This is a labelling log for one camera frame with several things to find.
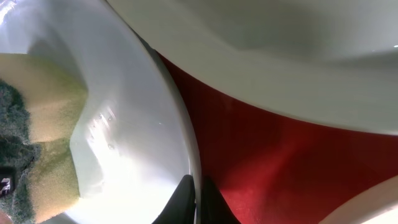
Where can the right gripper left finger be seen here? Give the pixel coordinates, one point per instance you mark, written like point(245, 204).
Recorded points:
point(180, 209)

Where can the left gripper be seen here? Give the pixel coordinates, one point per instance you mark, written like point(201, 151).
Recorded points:
point(7, 178)

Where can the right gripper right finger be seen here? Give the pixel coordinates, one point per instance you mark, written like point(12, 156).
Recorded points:
point(214, 209)

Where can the green yellow sponge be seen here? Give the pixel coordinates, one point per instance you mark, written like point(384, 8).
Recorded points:
point(40, 107)

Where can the light blue plate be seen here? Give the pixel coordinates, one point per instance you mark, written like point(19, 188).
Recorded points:
point(134, 141)

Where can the light green plate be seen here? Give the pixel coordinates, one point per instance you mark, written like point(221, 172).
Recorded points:
point(330, 62)

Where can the red plastic tray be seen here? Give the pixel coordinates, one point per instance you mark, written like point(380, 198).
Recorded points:
point(273, 169)

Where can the white plate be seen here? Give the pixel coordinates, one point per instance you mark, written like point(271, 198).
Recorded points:
point(376, 204)

